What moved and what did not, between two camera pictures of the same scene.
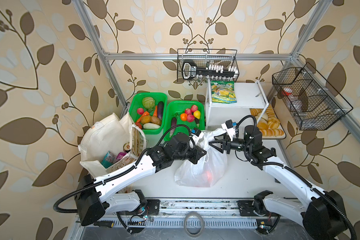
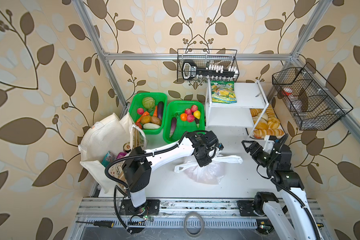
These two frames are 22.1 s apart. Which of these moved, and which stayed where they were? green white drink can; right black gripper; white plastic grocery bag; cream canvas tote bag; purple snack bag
Moved: right black gripper; white plastic grocery bag
Stayed: green white drink can; cream canvas tote bag; purple snack bag
